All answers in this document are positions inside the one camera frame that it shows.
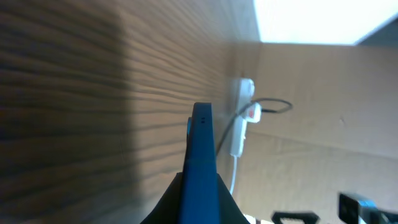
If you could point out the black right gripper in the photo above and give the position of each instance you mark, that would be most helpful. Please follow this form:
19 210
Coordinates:
352 209

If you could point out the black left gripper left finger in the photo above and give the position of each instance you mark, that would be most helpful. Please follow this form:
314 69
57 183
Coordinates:
167 209

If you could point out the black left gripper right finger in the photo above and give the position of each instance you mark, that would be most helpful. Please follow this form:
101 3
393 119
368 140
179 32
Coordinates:
229 211

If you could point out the blue Galaxy smartphone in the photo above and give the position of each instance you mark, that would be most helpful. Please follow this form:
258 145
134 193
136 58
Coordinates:
199 200

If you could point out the white power strip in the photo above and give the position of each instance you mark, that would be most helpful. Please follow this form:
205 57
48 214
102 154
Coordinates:
247 113

